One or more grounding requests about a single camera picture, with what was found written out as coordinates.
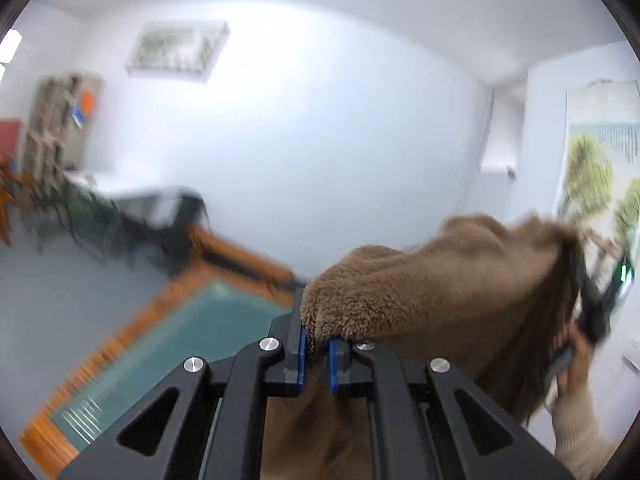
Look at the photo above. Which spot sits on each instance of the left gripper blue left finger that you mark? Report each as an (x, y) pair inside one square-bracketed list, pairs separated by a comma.
[(286, 378)]

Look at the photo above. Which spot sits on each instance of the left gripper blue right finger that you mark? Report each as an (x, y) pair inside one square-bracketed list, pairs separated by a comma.
[(350, 376)]

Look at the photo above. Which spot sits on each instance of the brown fleece garment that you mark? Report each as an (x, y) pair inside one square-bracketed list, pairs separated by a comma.
[(486, 297)]

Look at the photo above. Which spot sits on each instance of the person's right hand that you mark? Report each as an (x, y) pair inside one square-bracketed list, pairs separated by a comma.
[(575, 377)]

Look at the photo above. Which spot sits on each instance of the landscape scroll painting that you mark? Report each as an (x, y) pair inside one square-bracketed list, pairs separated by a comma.
[(600, 181)]

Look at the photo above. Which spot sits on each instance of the green table mat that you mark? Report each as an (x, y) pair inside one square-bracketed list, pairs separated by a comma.
[(215, 324)]

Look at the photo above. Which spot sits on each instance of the wooden bench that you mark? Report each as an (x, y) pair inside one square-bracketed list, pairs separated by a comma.
[(231, 256)]

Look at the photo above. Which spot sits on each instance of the black metal chair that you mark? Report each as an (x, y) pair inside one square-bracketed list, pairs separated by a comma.
[(175, 241)]

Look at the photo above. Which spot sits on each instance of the glass top side table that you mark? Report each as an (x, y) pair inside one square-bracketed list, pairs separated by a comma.
[(111, 190)]

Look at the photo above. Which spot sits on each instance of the framed wall picture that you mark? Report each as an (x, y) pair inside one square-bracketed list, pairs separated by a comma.
[(179, 49)]

